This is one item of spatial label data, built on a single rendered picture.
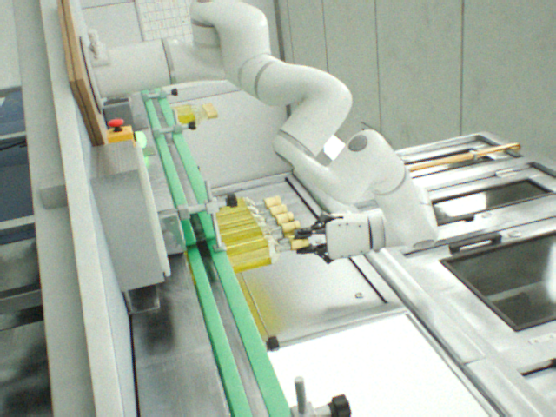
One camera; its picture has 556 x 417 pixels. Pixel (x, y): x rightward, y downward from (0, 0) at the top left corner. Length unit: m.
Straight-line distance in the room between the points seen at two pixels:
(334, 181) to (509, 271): 0.65
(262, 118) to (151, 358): 6.70
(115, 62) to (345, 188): 0.52
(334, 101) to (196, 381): 0.53
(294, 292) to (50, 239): 0.64
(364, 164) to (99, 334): 0.54
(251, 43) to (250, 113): 6.41
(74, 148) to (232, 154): 6.66
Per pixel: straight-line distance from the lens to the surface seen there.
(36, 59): 1.27
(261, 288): 1.46
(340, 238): 1.36
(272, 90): 1.10
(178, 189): 1.41
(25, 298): 1.48
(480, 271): 1.57
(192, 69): 1.25
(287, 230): 1.41
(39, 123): 1.15
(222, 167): 7.68
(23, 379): 1.45
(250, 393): 0.94
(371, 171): 1.09
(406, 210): 1.21
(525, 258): 1.64
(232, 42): 1.15
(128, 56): 1.25
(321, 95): 1.08
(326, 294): 1.41
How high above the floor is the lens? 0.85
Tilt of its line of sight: 11 degrees up
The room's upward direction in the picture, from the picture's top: 77 degrees clockwise
